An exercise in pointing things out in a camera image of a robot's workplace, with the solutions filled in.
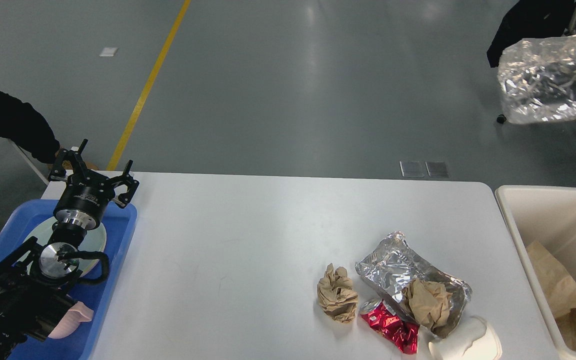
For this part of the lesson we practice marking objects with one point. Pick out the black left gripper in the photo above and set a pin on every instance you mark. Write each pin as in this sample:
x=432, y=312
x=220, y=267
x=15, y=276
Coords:
x=81, y=205

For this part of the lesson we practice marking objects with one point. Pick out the pink mug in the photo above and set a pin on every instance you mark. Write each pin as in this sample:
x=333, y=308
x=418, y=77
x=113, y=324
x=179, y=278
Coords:
x=70, y=322

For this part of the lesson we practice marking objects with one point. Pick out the silver foil wrapper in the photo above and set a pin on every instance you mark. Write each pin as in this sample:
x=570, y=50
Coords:
x=537, y=78

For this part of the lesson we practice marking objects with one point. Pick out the large brown paper bag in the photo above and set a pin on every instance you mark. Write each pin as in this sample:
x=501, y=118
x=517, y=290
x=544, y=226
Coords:
x=557, y=284

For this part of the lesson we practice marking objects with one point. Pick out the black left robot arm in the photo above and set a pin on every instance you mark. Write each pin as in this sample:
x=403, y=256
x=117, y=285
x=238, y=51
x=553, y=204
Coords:
x=61, y=259

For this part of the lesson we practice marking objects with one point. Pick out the blue plastic tray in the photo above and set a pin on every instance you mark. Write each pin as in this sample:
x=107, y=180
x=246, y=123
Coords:
x=119, y=227

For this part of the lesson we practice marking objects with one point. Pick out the person in black left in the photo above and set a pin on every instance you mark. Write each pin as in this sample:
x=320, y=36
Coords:
x=27, y=128

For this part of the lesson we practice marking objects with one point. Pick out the white floor tag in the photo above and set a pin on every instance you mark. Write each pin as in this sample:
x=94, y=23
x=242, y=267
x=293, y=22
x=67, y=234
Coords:
x=108, y=52

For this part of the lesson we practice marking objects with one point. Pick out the crumpled brown paper ball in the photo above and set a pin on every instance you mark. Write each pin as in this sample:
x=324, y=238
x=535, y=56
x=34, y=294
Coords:
x=336, y=296

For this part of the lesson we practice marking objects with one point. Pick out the silver foil bag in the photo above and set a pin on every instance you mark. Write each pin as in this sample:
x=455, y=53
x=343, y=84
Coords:
x=393, y=265

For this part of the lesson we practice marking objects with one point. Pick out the left clear floor plate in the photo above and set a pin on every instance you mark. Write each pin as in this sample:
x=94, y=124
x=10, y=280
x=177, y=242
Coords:
x=412, y=169

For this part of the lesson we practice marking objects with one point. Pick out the clear floor plate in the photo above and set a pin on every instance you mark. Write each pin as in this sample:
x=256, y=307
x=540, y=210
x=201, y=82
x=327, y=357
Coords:
x=412, y=169
x=437, y=169

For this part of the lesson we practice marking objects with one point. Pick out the right clear floor plate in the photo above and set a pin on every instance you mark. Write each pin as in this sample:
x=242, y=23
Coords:
x=437, y=169

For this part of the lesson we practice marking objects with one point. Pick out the crushed red can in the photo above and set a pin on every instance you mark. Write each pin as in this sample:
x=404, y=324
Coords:
x=384, y=320

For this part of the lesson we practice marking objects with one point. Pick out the crumpled paper in foil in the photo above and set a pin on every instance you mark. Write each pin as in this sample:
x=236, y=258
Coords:
x=429, y=302

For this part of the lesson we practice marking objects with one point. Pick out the white paper cup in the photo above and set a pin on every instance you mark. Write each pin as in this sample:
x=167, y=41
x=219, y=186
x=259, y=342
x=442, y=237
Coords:
x=473, y=339

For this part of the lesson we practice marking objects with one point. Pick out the black jacket on chair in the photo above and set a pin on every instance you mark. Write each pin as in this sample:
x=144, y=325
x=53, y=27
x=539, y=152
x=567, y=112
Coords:
x=531, y=19

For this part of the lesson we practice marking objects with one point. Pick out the beige plastic bin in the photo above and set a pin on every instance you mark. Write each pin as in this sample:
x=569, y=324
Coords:
x=547, y=215

